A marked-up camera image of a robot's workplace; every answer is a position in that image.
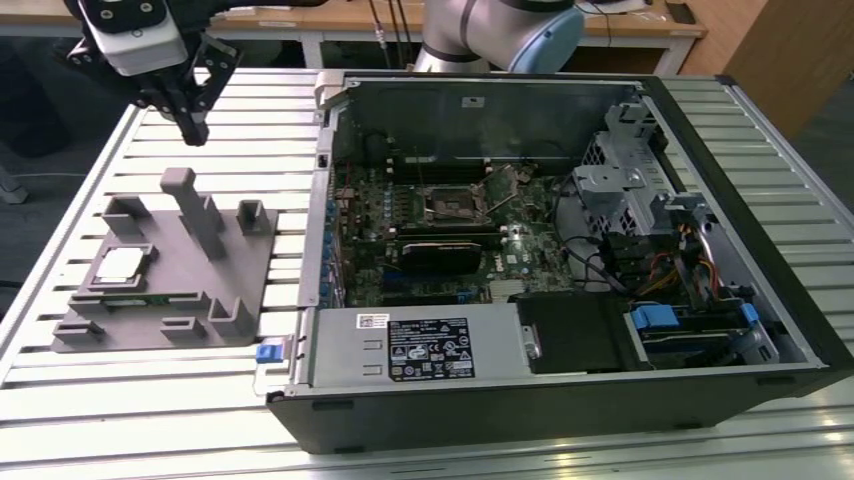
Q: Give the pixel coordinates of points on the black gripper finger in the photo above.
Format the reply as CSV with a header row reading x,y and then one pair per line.
x,y
82,55
213,57

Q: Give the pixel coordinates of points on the silver CPU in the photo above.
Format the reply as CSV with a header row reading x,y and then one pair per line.
x,y
120,264

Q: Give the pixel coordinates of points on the metal locking lever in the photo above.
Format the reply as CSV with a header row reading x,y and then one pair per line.
x,y
420,170
501,208

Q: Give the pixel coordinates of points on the CPU socket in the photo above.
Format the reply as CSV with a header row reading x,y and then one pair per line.
x,y
453,205

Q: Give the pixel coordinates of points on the wooden desk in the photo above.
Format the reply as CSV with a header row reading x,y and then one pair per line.
x,y
300,22

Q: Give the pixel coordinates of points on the grey parts rack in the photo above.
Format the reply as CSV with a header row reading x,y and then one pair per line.
x,y
173,280

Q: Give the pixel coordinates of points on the black RAM slot bank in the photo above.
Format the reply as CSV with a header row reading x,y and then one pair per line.
x,y
433,172
447,232

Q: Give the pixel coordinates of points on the green RAM stick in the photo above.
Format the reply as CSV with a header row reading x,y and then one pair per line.
x,y
156,300

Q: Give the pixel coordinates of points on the black graphics card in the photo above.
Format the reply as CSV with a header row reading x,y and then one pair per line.
x,y
440,257

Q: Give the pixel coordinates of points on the blue power supply latch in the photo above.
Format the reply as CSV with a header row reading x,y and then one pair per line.
x,y
269,351

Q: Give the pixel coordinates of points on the black expansion slot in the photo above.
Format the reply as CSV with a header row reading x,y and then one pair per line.
x,y
420,300

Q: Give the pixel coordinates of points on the grey power supply unit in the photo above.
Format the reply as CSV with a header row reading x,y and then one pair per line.
x,y
347,360

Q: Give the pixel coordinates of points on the silver heatsink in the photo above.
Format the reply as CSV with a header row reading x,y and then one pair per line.
x,y
507,290

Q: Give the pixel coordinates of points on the green motherboard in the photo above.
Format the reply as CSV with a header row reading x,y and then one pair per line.
x,y
533,270

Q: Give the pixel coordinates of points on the metal disk bay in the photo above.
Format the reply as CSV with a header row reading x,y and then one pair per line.
x,y
600,200

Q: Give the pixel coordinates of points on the blue disk carrier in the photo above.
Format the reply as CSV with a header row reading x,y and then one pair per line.
x,y
650,319

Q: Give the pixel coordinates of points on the black open PC case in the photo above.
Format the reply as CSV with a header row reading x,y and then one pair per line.
x,y
533,415

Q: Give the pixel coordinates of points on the wooden cabinet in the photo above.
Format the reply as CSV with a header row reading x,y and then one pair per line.
x,y
787,60

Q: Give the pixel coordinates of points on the blue plastic clip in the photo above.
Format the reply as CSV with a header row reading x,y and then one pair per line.
x,y
748,315

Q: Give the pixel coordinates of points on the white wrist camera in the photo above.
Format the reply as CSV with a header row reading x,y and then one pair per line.
x,y
142,47

